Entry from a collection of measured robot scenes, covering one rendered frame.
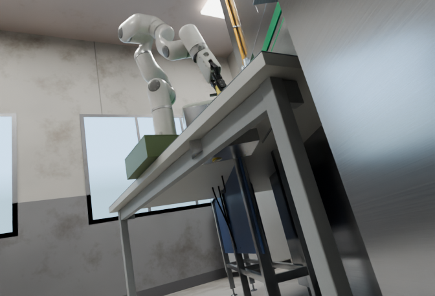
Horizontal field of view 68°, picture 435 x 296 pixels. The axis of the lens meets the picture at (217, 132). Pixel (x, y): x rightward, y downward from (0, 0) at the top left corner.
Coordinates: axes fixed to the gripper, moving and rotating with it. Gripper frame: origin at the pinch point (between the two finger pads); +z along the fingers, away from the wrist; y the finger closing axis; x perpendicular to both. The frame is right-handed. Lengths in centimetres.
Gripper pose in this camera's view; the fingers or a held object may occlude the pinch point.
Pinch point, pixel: (221, 88)
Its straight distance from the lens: 118.9
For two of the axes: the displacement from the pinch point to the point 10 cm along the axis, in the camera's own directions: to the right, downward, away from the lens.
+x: -8.8, 4.1, -2.5
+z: 4.7, 8.4, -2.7
